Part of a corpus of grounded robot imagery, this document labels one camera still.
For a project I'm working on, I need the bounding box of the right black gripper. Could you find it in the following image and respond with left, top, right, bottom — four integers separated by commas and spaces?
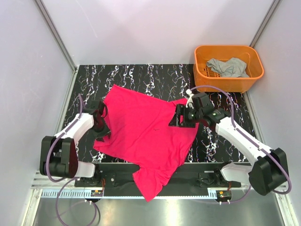
168, 104, 203, 129

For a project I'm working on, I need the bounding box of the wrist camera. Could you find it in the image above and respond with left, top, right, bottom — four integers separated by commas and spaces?
185, 89, 211, 109
85, 100, 108, 118

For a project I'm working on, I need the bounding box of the pink t shirt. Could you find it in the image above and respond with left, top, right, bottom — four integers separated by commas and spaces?
93, 85, 198, 202

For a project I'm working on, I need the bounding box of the left aluminium frame post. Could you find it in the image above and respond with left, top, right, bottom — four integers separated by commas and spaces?
32, 0, 79, 73

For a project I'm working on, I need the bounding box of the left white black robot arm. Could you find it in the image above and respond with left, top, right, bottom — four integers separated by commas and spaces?
40, 110, 111, 186

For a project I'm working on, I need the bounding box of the slotted white cable duct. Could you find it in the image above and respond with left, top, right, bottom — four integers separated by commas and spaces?
41, 189, 230, 200

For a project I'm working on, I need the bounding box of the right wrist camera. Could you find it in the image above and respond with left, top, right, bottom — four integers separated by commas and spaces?
185, 89, 211, 109

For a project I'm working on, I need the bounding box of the grey t shirt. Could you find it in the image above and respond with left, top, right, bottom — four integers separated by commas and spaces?
206, 57, 249, 78

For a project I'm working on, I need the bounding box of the orange plastic basket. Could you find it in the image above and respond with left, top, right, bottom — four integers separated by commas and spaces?
193, 45, 264, 93

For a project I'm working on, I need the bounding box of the right aluminium frame post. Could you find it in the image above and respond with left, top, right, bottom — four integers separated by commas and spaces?
249, 0, 282, 48

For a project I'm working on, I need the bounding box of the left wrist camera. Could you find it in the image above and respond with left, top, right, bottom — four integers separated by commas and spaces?
85, 100, 108, 118

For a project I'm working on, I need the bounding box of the aluminium frame post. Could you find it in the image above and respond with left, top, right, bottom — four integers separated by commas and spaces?
32, 0, 79, 73
249, 0, 282, 48

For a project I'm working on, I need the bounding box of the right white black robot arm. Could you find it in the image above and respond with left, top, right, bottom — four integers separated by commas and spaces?
169, 104, 292, 195

